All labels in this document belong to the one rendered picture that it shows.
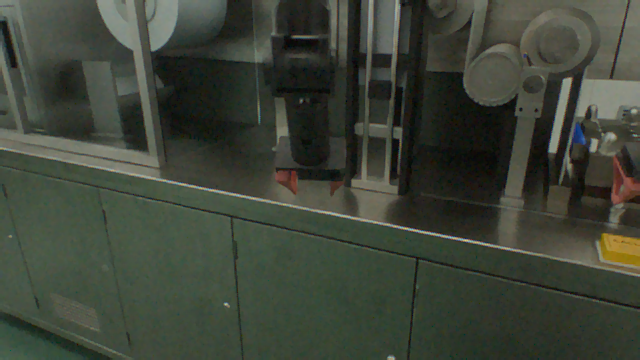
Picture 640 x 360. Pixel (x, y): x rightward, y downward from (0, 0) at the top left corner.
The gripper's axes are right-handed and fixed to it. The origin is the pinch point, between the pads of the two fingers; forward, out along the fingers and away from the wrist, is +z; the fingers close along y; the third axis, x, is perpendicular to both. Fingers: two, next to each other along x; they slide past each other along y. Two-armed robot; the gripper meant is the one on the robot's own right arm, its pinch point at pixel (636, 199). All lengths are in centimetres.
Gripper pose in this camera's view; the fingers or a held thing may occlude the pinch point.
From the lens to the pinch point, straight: 83.1
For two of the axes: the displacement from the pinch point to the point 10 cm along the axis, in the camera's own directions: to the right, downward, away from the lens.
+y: -10.0, -0.3, 0.7
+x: -0.7, 7.8, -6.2
